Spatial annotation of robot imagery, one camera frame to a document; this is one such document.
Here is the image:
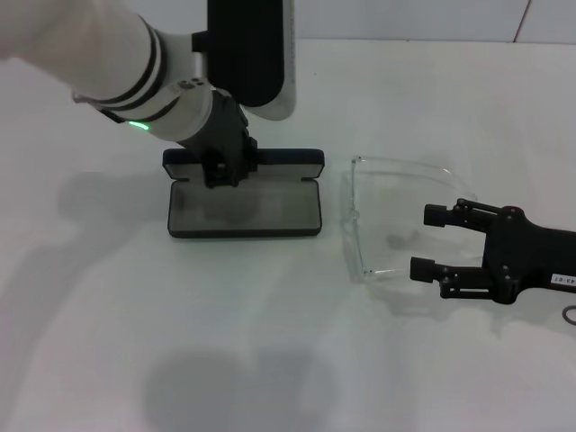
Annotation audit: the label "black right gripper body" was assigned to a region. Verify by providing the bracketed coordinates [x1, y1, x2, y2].
[481, 204, 576, 306]

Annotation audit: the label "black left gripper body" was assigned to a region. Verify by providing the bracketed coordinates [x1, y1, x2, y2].
[176, 88, 259, 159]

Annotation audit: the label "black glasses case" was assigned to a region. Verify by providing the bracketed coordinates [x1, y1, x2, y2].
[161, 148, 326, 239]

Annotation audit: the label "clear white glasses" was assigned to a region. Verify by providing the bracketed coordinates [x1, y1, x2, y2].
[341, 154, 481, 284]

